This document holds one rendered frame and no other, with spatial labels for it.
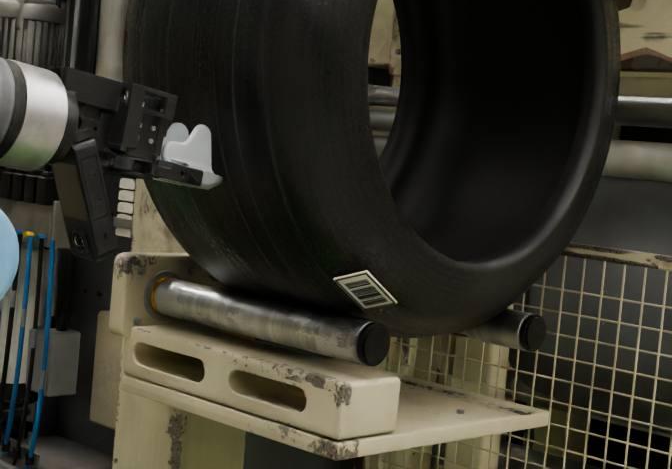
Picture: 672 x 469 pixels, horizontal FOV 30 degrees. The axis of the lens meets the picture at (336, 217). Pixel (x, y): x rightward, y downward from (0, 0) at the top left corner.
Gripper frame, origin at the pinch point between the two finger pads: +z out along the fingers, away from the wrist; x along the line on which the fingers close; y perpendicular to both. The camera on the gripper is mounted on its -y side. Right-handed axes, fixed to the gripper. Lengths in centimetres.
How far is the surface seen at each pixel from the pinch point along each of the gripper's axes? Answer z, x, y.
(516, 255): 34.8, -13.1, -0.7
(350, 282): 11.7, -10.3, -6.9
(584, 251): 60, -6, 2
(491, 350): 79, 20, -14
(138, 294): 11.9, 22.7, -13.0
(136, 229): 20.4, 36.4, -5.5
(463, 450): 81, 23, -30
